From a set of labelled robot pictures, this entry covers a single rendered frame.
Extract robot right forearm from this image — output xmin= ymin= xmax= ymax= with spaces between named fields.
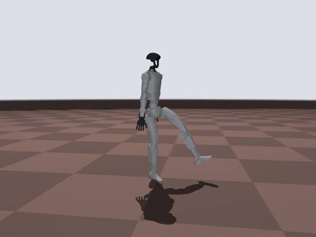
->
xmin=140 ymin=92 xmax=147 ymax=117

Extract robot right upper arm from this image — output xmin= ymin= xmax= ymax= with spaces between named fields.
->
xmin=141 ymin=73 xmax=151 ymax=99

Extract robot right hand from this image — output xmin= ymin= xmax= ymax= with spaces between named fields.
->
xmin=136 ymin=113 xmax=147 ymax=131

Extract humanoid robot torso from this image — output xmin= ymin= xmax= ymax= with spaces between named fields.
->
xmin=145 ymin=69 xmax=162 ymax=119

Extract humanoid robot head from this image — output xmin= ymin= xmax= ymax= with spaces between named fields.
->
xmin=146 ymin=53 xmax=160 ymax=72

